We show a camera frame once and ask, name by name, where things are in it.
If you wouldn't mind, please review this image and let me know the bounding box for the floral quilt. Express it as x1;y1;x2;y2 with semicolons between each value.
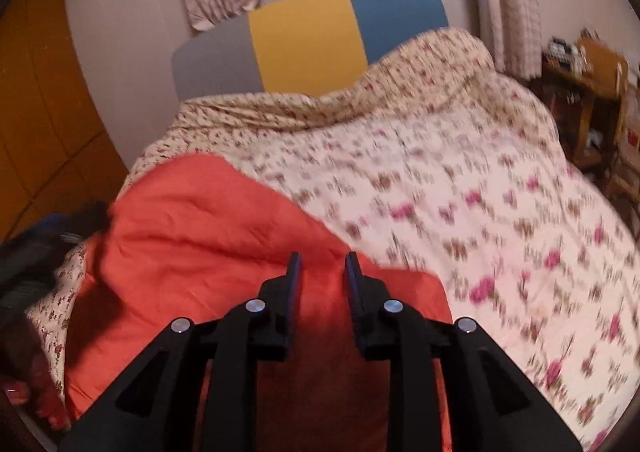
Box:
25;27;640;452

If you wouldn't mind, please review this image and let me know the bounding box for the yellow wooden wardrobe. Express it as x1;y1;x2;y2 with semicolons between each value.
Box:
0;0;128;243

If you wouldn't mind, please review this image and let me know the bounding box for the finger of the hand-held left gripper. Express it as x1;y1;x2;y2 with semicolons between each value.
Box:
62;202;113;239

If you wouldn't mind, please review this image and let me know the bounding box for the person's left hand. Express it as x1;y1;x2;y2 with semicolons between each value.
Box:
0;327;71;433

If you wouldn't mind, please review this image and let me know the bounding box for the dark desk clutter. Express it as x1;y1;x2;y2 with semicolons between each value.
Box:
544;35;588;69

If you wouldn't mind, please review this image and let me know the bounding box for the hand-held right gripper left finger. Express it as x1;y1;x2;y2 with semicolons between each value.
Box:
57;252;303;452

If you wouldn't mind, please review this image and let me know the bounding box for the wooden chair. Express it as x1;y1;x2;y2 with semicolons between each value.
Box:
602;80;640;220

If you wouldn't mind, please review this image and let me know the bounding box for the grey yellow blue headboard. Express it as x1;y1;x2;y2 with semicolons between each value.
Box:
171;0;449;100

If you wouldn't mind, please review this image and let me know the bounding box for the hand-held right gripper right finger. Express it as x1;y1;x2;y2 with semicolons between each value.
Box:
345;252;583;452

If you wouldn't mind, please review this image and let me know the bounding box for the orange garment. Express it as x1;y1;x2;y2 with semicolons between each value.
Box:
65;152;453;452

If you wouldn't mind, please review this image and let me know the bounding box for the wooden desk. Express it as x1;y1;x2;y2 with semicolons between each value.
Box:
530;37;631;173

